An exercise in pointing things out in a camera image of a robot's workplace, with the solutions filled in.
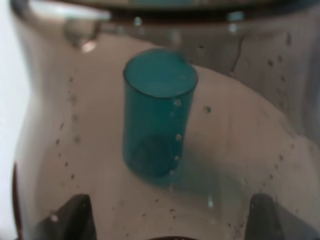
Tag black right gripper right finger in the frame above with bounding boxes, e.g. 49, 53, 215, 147
244, 193, 310, 240

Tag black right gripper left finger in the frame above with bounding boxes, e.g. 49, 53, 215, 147
32, 194, 97, 240

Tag smoky transparent plastic bottle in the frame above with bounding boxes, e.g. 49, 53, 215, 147
10, 0, 320, 240

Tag teal translucent plastic cup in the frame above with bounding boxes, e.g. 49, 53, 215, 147
122, 48, 198, 186

